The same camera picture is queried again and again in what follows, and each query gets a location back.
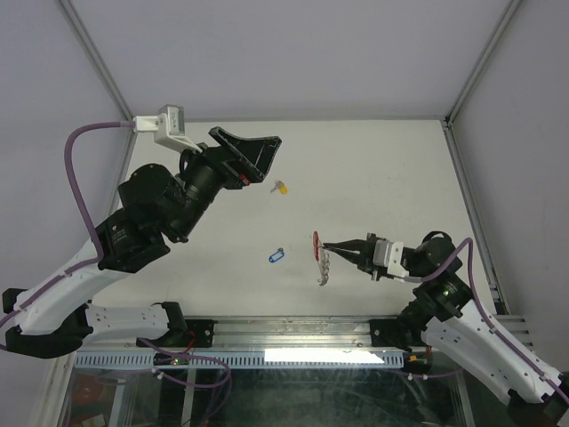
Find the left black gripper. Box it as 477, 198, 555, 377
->
171, 128, 282, 242

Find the red handled keyring holder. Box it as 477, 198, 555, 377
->
312, 231, 330, 286

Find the blue tag key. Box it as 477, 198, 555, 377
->
268, 247, 285, 263

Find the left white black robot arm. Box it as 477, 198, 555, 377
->
1, 126, 282, 359

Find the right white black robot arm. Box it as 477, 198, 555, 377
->
313, 230, 568, 426

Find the yellow tag silver key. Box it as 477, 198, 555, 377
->
270, 180, 288, 195

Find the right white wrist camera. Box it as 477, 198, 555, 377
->
373, 239, 421, 283

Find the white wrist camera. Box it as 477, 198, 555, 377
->
132, 104, 202, 153
373, 239, 421, 283

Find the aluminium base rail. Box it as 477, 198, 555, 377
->
174, 316, 398, 351

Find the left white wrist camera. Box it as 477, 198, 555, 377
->
132, 104, 202, 153

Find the left aluminium frame post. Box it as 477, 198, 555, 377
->
56, 0, 134, 120

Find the aluminium frame post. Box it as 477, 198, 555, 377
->
56, 0, 134, 120
445, 0, 525, 127

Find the white slotted cable duct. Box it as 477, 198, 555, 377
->
75, 349, 404, 370

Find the right aluminium frame post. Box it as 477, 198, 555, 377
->
445, 0, 525, 127

